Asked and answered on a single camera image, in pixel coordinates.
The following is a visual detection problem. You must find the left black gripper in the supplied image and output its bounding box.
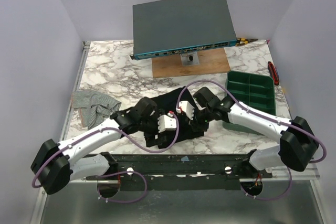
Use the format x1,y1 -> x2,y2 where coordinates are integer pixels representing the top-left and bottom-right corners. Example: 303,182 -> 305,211
138,110 -> 167,146

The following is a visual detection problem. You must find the black underwear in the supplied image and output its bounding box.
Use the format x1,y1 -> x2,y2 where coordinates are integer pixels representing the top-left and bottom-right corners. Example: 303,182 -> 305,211
144,88 -> 204,149

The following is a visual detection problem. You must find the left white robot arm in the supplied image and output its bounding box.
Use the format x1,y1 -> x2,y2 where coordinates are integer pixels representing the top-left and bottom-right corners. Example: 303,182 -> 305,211
30,97 -> 158,195

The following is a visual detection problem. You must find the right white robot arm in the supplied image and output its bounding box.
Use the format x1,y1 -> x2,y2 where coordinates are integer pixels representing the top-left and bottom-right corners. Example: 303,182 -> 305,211
193,87 -> 319,178

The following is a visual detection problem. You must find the grey striped underwear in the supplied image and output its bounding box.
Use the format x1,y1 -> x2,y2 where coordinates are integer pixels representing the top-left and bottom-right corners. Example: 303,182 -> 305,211
71,90 -> 121,130

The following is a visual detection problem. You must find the brown plywood board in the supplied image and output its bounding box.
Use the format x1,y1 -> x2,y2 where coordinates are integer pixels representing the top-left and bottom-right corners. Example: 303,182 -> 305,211
152,48 -> 230,78

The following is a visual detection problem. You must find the green divided plastic tray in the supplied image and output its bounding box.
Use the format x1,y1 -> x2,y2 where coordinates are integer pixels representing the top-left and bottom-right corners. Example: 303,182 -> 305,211
222,70 -> 277,136

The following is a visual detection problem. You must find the red black utility knife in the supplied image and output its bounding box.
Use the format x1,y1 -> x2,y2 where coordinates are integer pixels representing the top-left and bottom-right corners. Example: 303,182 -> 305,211
267,61 -> 280,86

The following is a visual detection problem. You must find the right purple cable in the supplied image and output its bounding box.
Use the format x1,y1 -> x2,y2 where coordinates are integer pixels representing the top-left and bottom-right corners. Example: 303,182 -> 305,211
177,79 -> 328,200

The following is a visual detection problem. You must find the purple cable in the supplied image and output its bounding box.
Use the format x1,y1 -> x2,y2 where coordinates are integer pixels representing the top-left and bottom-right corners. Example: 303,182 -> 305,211
31,110 -> 181,204
177,79 -> 328,200

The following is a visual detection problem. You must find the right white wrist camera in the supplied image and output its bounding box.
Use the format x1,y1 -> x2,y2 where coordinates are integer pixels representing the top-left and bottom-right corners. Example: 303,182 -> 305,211
176,101 -> 195,121

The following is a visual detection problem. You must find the grey metal stand bracket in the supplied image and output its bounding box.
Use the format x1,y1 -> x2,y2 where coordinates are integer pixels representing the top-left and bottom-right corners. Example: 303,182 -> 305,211
180,51 -> 200,66

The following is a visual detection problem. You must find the black metal base rail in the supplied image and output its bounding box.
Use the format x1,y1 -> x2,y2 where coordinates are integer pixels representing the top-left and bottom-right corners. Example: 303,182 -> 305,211
97,152 -> 272,197

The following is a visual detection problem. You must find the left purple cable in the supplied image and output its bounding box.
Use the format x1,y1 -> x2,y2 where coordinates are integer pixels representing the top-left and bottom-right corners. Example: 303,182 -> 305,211
31,110 -> 181,204

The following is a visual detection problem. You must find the grey network switch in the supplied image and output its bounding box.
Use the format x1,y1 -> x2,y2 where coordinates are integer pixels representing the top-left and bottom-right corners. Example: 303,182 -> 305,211
131,0 -> 237,60

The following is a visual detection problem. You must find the aluminium frame rail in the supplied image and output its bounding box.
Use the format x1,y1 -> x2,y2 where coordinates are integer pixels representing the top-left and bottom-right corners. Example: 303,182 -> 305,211
29,41 -> 91,223

